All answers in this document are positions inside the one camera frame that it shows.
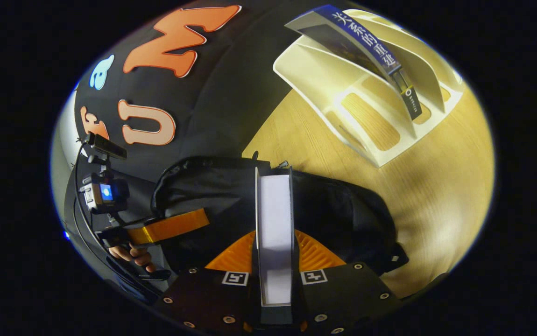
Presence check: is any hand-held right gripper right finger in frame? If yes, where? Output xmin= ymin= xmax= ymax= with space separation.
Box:
xmin=294 ymin=229 xmax=402 ymax=333

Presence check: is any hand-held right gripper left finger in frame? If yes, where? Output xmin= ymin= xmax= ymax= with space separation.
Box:
xmin=156 ymin=230 xmax=257 ymax=332

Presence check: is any black schoolbag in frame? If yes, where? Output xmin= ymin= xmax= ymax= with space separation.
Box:
xmin=151 ymin=156 xmax=409 ymax=277

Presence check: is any white plastic bookshelf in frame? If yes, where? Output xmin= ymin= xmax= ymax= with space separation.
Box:
xmin=273 ymin=8 xmax=464 ymax=168

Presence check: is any blue spine book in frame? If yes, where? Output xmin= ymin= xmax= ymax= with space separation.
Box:
xmin=285 ymin=5 xmax=423 ymax=121

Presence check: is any white portrait cover book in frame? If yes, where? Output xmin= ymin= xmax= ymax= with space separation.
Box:
xmin=251 ymin=167 xmax=300 ymax=325

